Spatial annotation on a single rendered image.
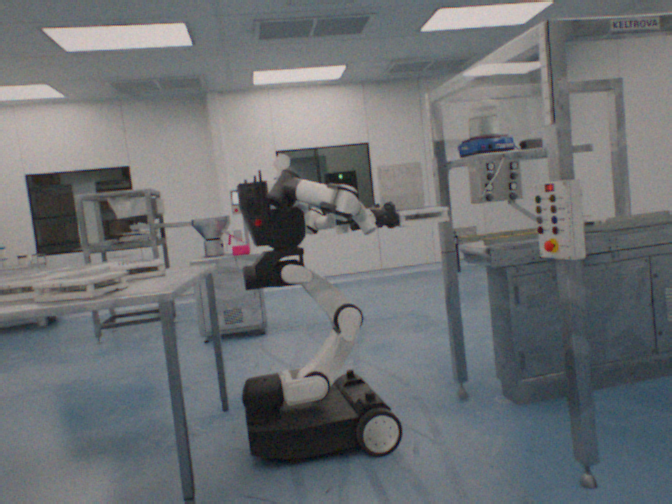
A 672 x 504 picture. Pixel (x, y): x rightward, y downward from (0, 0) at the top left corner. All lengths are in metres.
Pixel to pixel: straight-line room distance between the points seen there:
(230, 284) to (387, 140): 3.98
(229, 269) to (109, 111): 3.81
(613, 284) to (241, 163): 5.67
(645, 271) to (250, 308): 3.18
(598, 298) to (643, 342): 0.37
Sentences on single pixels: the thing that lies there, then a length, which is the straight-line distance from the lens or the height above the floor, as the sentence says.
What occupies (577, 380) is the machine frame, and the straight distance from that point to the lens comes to 2.10.
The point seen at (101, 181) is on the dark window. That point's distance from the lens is 7.95.
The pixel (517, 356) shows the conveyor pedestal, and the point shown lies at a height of 0.26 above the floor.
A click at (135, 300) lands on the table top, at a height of 0.84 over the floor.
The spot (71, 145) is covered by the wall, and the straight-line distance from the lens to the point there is 8.09.
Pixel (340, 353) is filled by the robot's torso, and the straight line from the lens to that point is 2.50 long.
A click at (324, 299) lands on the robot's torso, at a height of 0.68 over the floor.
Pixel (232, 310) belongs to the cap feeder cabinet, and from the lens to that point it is 4.91.
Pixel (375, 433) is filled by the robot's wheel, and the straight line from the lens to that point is 2.43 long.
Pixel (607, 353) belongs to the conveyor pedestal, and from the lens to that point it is 3.14.
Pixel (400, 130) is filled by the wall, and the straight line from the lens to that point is 8.06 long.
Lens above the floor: 1.09
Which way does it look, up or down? 4 degrees down
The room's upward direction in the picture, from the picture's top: 6 degrees counter-clockwise
